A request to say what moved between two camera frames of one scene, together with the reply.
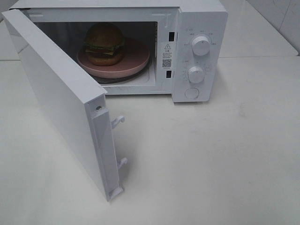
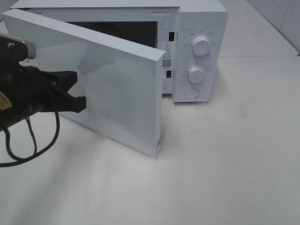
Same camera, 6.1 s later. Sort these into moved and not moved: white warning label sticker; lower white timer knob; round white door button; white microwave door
Moved: white microwave door
Not moved: white warning label sticker; lower white timer knob; round white door button
